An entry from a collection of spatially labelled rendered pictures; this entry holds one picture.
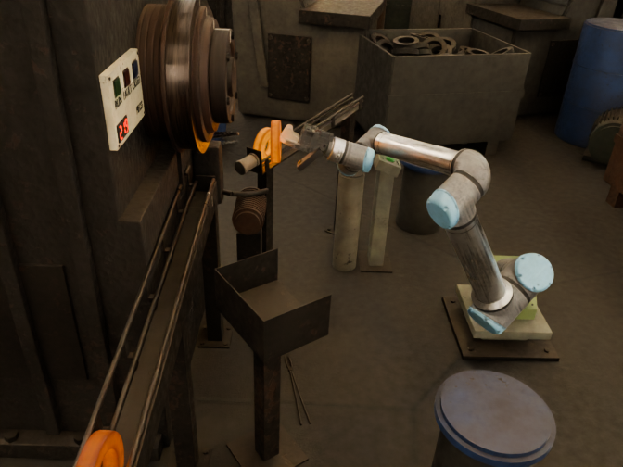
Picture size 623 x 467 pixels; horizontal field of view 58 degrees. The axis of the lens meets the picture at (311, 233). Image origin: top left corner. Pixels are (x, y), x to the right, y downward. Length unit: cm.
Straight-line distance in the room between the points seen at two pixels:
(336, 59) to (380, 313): 239
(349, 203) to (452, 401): 124
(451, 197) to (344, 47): 281
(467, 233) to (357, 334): 82
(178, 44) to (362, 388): 139
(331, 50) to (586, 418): 309
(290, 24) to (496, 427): 348
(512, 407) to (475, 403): 10
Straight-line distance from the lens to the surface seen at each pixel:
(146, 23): 172
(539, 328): 253
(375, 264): 288
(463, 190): 178
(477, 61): 409
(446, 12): 586
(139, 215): 154
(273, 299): 165
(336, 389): 223
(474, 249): 192
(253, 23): 455
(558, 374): 254
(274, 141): 203
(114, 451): 121
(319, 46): 447
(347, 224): 269
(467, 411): 166
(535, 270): 227
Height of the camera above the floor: 161
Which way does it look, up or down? 31 degrees down
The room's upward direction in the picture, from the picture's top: 3 degrees clockwise
